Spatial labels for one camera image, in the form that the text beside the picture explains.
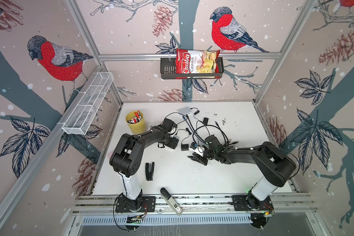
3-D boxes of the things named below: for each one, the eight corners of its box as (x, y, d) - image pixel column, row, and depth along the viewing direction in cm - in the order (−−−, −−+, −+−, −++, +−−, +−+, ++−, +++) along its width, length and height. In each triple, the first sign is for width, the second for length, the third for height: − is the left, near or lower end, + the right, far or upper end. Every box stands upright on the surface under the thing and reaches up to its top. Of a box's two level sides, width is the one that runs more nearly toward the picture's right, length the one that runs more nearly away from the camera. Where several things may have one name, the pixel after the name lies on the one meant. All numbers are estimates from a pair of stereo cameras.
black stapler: (143, 180, 83) (142, 179, 81) (146, 163, 90) (145, 162, 88) (152, 180, 83) (152, 179, 81) (154, 163, 90) (154, 162, 88)
